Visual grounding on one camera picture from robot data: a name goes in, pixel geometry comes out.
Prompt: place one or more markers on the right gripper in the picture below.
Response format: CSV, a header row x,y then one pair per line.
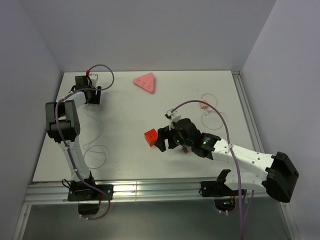
x,y
163,133

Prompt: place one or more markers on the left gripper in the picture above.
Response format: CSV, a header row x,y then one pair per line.
x,y
95,99

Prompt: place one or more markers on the red cube socket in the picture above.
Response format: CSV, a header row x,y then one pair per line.
x,y
151,137

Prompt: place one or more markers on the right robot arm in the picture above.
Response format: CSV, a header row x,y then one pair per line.
x,y
274,174

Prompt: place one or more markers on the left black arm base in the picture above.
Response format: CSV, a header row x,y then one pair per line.
x,y
87,193

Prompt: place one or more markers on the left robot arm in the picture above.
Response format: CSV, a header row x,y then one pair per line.
x,y
63,126

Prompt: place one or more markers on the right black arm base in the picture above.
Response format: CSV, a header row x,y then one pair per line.
x,y
226,197

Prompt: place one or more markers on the brown pink charger plug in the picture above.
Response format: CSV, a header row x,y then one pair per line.
x,y
186,150

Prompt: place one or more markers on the orange pink charger plug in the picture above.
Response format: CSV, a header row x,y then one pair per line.
x,y
203,105

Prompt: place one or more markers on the pink triangular power strip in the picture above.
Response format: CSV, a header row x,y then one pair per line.
x,y
146,82

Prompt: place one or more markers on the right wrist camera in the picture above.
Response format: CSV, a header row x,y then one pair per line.
x,y
173,116

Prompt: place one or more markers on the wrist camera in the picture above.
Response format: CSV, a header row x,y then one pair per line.
x,y
92,79
173,116

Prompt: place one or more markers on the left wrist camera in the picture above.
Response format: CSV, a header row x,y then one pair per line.
x,y
92,79

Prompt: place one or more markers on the aluminium front rail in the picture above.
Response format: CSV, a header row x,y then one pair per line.
x,y
140,190

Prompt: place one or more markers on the aluminium rail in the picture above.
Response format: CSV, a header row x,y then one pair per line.
x,y
285,208
140,190

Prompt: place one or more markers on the aluminium right rail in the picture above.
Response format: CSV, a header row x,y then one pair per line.
x,y
285,208

